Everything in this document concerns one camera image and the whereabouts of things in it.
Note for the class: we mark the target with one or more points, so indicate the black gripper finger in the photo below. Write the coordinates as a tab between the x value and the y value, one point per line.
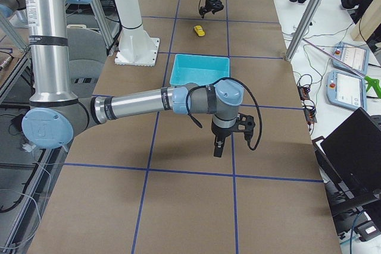
203	11
218	147
217	8

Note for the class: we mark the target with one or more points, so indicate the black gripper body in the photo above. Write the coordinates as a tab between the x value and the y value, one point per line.
220	132
209	5

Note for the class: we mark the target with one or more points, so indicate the yellow beetle toy car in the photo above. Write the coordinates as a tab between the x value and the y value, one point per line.
199	30

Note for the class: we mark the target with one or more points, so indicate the turquoise plastic bin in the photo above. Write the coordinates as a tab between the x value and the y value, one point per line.
198	69

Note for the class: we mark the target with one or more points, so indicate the orange black electronics board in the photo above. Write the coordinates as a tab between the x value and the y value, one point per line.
309	107

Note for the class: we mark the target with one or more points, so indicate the grey office chair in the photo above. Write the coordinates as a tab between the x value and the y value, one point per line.
87	55

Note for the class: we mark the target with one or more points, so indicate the black laptop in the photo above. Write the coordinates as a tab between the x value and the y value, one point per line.
350	157

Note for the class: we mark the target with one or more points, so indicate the near teach pendant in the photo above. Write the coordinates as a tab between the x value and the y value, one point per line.
345	90

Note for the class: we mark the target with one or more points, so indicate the teach pendant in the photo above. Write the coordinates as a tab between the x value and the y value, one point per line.
355	57
345	90

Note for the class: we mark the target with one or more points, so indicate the far teach pendant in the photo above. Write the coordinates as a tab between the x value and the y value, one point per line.
355	57

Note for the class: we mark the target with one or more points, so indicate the wooden board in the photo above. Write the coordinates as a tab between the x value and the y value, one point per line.
368	23

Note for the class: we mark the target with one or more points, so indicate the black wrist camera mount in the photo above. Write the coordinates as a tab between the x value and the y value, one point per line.
244	124

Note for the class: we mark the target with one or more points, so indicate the aluminium frame post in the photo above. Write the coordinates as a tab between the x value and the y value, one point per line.
302	28

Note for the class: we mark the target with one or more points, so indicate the green handled grabber stick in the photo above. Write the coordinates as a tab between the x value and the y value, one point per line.
371	82

